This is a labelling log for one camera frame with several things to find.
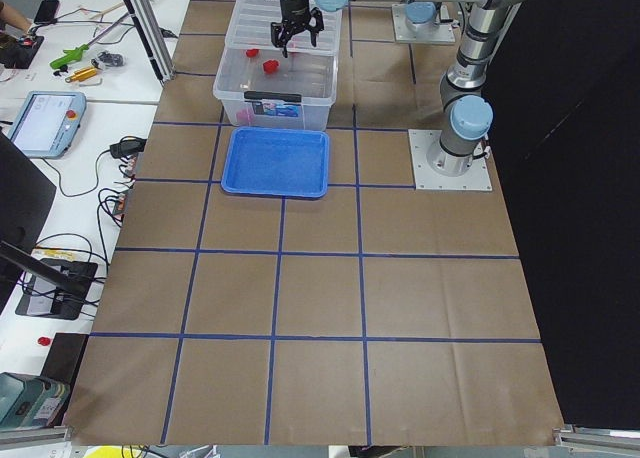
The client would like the black power adapter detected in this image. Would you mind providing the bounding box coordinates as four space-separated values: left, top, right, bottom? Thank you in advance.
109 137 147 159

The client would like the black monitor stand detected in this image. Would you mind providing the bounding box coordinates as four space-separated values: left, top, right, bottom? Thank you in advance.
1 241 98 321

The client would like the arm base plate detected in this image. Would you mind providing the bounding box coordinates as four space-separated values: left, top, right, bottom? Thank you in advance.
391 1 456 45
408 129 493 192

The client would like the green handled tool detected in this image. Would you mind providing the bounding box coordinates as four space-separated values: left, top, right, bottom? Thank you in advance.
49 44 89 70

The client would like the black box latch handle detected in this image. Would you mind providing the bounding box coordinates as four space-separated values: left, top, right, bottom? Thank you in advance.
243 90 302 103

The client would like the clear ribbed box lid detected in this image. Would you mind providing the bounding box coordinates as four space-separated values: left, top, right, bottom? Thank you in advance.
225 0 342 56

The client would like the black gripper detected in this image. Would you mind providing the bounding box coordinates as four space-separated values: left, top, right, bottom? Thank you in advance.
270 0 324 58

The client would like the blue plastic tray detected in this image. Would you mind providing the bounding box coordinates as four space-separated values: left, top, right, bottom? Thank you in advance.
221 127 330 199

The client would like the clear plastic storage box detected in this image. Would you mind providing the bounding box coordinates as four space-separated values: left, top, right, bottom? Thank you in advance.
212 0 345 131

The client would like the teach pendant tablet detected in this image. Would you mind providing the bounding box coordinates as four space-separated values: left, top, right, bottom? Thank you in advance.
8 91 87 159

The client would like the black smartphone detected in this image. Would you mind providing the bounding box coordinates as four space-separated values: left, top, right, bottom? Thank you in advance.
33 0 60 25

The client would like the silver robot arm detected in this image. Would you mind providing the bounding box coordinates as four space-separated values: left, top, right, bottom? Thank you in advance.
270 0 526 177
404 1 454 34

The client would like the aluminium frame post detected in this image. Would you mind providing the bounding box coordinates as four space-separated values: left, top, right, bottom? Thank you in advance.
122 0 175 85

